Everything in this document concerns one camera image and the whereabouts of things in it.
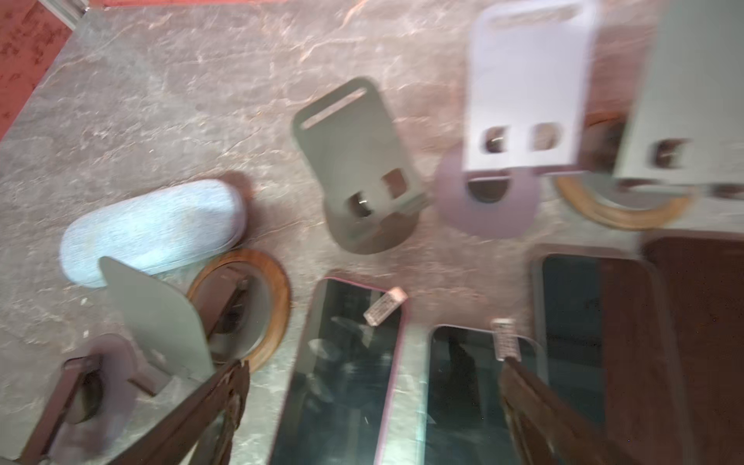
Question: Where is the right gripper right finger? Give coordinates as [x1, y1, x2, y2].
[499, 358, 637, 464]

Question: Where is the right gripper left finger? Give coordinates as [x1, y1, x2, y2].
[110, 360, 250, 464]

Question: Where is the dark round stand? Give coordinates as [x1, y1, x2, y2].
[292, 77, 428, 255]

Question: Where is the grey round stand front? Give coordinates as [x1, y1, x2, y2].
[435, 1, 599, 238]

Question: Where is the purple grey stand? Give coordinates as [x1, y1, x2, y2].
[15, 333, 171, 464]

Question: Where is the wooden base stand left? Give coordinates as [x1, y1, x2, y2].
[99, 248, 291, 382]

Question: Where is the light blue flat stand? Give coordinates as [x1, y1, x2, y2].
[59, 179, 247, 288]

